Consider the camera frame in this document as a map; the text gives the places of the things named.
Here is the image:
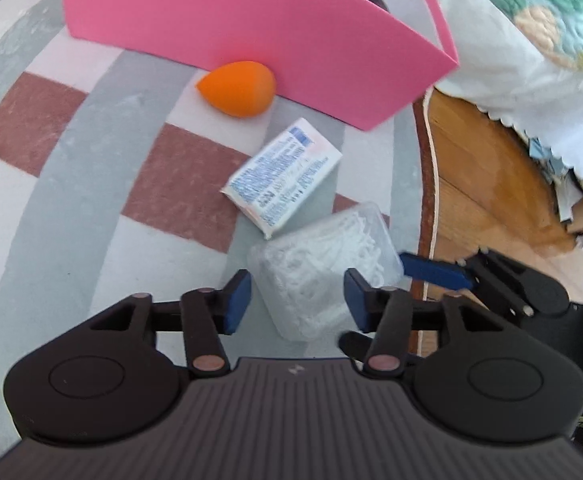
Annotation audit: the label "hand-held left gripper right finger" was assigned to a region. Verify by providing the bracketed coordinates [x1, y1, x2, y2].
[343, 267, 509, 377]

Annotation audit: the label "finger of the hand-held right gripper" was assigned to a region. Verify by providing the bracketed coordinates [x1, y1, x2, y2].
[338, 332, 373, 362]
[399, 247, 570, 319]

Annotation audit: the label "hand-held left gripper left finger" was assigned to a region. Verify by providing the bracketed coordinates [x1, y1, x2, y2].
[89, 268, 253, 380]

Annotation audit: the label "clear plastic floss pick box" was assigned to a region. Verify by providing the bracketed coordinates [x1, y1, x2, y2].
[246, 201, 405, 343]

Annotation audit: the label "pink cardboard box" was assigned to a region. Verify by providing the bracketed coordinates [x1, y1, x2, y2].
[60, 0, 460, 133]

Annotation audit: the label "white box with blue print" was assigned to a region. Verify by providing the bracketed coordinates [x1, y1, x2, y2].
[220, 117, 344, 241]

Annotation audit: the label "scattered papers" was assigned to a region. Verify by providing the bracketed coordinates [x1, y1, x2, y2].
[524, 130, 583, 251]

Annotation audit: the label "white scalloped bed sheet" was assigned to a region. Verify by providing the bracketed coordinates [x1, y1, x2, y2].
[421, 0, 583, 196]

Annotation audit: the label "checkered tablecloth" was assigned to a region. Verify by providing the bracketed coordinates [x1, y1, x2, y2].
[0, 0, 439, 461]

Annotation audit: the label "orange makeup sponge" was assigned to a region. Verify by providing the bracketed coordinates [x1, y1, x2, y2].
[196, 60, 277, 119]

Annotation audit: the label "floral quilt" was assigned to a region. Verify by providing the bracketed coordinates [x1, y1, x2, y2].
[451, 0, 583, 72]

